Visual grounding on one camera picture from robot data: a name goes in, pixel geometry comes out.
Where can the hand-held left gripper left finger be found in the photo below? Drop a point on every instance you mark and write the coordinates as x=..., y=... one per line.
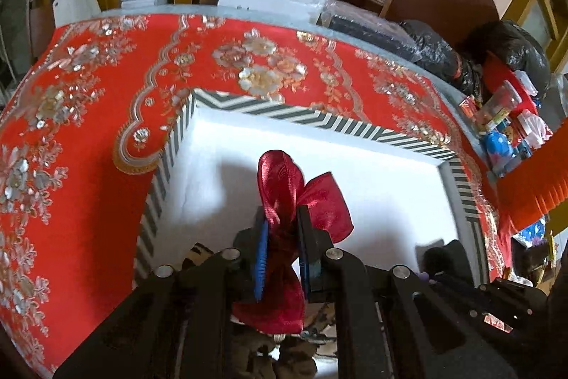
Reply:
x=262, y=259

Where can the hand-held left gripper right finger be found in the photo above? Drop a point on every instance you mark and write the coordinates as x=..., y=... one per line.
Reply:
x=306, y=252

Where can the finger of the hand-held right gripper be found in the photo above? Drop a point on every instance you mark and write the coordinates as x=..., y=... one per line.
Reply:
x=501, y=299

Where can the black hair scrunchie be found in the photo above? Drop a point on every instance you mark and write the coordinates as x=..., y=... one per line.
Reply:
x=452, y=257

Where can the red satin hair bow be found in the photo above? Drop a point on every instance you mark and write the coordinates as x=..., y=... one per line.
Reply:
x=284, y=179

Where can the black white striped box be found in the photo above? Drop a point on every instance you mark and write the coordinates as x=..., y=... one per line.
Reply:
x=310, y=148

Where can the red ribbed thermos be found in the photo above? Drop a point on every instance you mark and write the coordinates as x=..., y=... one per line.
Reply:
x=541, y=188

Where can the blue plastic bag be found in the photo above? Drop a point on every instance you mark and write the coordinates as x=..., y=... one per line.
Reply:
x=499, y=146

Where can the clear plastic jar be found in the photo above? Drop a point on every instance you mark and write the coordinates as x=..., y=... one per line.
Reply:
x=501, y=103

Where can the red plastic tray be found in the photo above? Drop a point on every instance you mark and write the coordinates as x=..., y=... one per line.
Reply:
x=497, y=72

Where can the black wrapped package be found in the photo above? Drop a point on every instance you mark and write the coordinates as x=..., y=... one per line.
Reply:
x=368, y=28

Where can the red floral tablecloth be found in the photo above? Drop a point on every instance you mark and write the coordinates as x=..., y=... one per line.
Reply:
x=88, y=95

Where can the black plastic bag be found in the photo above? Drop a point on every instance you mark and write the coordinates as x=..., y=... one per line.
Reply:
x=435, y=46
x=510, y=41

